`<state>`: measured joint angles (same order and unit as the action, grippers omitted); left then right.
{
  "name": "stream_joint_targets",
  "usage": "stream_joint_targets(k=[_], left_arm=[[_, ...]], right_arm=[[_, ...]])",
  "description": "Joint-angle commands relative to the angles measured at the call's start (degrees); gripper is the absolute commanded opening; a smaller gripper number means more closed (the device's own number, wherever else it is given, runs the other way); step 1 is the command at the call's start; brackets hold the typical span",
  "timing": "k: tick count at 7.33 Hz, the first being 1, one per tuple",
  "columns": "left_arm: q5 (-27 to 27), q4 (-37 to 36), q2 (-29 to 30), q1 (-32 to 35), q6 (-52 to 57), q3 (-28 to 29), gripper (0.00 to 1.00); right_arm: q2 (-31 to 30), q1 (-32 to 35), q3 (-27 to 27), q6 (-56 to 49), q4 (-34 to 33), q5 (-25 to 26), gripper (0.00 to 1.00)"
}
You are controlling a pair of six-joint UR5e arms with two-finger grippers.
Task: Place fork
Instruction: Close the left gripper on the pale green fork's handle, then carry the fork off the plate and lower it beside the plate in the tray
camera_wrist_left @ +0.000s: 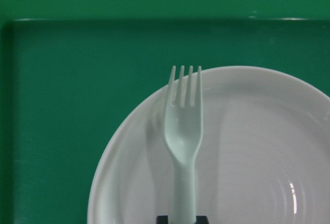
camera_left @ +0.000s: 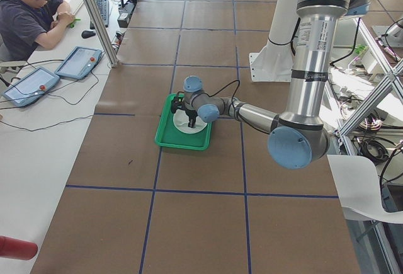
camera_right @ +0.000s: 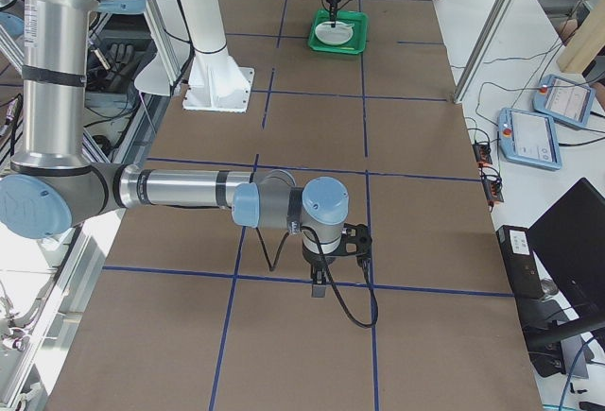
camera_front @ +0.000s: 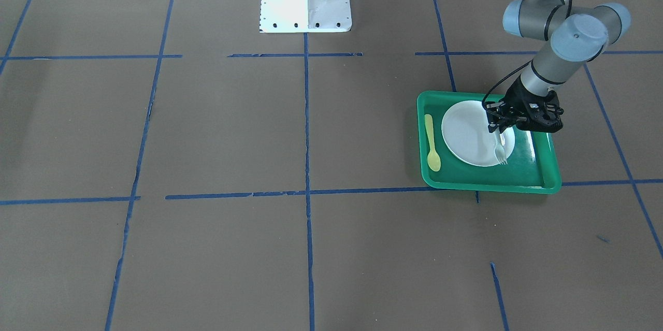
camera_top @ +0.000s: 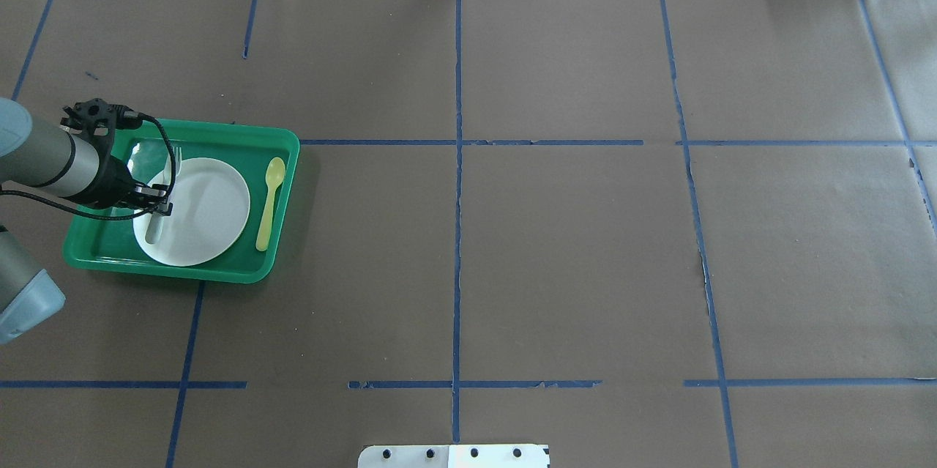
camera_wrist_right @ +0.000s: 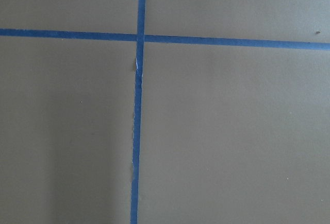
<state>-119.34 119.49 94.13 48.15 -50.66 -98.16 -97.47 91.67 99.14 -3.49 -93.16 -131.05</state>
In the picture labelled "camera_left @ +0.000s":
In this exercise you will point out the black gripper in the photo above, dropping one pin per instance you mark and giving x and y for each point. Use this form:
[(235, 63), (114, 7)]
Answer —
[(191, 113)]

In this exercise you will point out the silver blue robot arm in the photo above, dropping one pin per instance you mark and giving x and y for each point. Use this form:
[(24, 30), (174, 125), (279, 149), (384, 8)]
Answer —
[(297, 136)]

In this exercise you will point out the white round plate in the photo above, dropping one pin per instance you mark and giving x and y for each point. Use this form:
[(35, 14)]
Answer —
[(181, 121)]

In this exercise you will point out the green plastic tray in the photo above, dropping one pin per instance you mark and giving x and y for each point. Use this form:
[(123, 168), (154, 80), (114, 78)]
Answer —
[(168, 135)]

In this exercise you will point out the far blue teach pendant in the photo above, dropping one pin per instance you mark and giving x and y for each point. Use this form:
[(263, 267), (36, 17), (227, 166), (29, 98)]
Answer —
[(79, 63)]

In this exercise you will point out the blue teach pendant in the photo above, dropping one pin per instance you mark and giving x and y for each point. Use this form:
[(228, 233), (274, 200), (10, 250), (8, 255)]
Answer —
[(79, 63), (31, 87)]

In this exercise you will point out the black computer box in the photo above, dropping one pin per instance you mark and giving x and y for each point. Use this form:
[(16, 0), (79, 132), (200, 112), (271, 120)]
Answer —
[(125, 14)]

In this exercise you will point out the black computer mouse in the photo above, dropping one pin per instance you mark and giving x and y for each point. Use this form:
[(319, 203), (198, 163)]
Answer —
[(88, 34)]

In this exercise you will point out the black keyboard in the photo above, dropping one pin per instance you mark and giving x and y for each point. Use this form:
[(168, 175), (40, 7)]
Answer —
[(103, 7)]

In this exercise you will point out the near blue teach pendant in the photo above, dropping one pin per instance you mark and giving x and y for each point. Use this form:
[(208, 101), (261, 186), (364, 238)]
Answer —
[(31, 87)]

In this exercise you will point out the white paper sheet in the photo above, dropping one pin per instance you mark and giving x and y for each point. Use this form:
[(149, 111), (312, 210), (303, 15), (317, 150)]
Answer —
[(358, 189)]

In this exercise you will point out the seated person dark shirt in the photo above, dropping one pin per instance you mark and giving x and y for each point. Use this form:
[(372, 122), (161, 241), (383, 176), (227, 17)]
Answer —
[(28, 24)]

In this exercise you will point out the red cylinder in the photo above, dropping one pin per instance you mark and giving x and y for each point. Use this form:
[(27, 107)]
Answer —
[(17, 249)]

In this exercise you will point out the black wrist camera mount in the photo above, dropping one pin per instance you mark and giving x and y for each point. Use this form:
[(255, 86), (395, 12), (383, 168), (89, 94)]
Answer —
[(177, 102)]

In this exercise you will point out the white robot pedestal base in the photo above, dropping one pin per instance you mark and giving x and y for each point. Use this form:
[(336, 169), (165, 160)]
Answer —
[(275, 60)]

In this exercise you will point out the aluminium frame post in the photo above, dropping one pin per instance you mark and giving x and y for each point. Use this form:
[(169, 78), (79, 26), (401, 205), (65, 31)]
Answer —
[(101, 32)]

